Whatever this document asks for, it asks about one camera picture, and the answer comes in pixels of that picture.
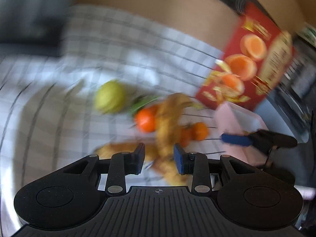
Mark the red egg gift box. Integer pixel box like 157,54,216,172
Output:
196,0,294,111

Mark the green pear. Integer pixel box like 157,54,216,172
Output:
94,80,126,114

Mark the orange mandarin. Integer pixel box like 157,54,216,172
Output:
191,122,209,141
179,126,192,148

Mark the spotted yellow banana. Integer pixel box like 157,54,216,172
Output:
156,93,194,158

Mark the white grid tablecloth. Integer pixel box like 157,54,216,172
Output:
1,5,222,236

